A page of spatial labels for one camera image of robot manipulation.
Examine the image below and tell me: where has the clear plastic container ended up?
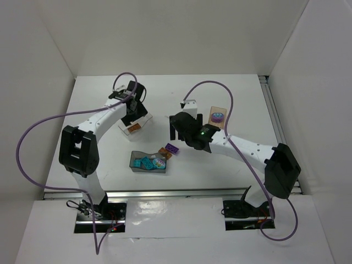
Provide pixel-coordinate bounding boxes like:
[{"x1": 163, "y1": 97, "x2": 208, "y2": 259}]
[{"x1": 117, "y1": 113, "x2": 153, "y2": 141}]

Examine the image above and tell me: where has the orange lego brick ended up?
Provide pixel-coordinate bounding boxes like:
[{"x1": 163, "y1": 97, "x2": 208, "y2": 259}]
[{"x1": 128, "y1": 123, "x2": 141, "y2": 133}]

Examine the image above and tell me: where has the purple lego brick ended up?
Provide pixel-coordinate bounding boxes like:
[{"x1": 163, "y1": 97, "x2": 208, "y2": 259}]
[{"x1": 165, "y1": 143, "x2": 179, "y2": 155}]

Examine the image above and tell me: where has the orange lego plate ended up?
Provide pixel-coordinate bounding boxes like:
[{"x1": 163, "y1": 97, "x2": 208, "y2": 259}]
[{"x1": 158, "y1": 147, "x2": 172, "y2": 160}]

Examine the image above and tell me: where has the grey plastic container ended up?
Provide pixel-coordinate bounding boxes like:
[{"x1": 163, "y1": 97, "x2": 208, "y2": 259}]
[{"x1": 129, "y1": 151, "x2": 167, "y2": 174}]

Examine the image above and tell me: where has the teal long lego brick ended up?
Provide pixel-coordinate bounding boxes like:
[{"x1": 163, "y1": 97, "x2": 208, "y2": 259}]
[{"x1": 141, "y1": 157, "x2": 155, "y2": 170}]

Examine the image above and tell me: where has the small teal lego brick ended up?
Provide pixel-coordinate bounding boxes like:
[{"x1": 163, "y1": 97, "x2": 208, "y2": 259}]
[{"x1": 132, "y1": 159, "x2": 141, "y2": 168}]

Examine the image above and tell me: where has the teal round lego piece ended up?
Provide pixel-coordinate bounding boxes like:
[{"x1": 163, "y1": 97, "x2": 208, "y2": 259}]
[{"x1": 152, "y1": 158, "x2": 166, "y2": 169}]

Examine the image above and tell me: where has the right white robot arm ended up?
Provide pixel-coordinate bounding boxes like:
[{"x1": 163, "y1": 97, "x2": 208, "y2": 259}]
[{"x1": 169, "y1": 100, "x2": 301, "y2": 208}]

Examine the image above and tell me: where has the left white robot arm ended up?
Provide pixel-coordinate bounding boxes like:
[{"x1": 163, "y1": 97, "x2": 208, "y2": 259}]
[{"x1": 59, "y1": 81, "x2": 148, "y2": 215}]

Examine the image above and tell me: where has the orange tinted plastic container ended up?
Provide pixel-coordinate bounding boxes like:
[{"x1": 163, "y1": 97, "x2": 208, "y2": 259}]
[{"x1": 208, "y1": 106, "x2": 227, "y2": 129}]

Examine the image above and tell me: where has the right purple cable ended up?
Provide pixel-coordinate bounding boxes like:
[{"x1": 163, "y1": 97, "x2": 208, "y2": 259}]
[{"x1": 180, "y1": 80, "x2": 299, "y2": 241}]

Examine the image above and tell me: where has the purple cable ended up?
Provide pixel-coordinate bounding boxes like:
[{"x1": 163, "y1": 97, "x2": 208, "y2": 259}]
[
  {"x1": 180, "y1": 80, "x2": 299, "y2": 241},
  {"x1": 16, "y1": 72, "x2": 138, "y2": 255}
]

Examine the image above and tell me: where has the aluminium rail front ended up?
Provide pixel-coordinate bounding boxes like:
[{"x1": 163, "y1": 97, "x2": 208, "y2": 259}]
[{"x1": 42, "y1": 187, "x2": 303, "y2": 200}]

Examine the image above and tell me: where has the aluminium rail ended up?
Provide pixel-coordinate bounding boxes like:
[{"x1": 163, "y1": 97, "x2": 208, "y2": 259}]
[
  {"x1": 258, "y1": 75, "x2": 303, "y2": 198},
  {"x1": 42, "y1": 187, "x2": 303, "y2": 200}
]

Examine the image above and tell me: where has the aluminium rail right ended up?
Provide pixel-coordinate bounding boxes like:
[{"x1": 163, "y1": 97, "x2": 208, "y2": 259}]
[{"x1": 258, "y1": 75, "x2": 303, "y2": 198}]

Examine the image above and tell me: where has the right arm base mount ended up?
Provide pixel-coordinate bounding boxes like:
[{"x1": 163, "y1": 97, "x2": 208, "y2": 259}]
[{"x1": 221, "y1": 200, "x2": 275, "y2": 231}]

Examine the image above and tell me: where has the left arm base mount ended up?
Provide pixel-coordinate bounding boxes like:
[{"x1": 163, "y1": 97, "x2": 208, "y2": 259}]
[{"x1": 66, "y1": 200, "x2": 127, "y2": 234}]

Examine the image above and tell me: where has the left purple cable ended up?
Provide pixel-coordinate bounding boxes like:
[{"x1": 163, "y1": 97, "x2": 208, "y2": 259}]
[{"x1": 16, "y1": 72, "x2": 138, "y2": 255}]

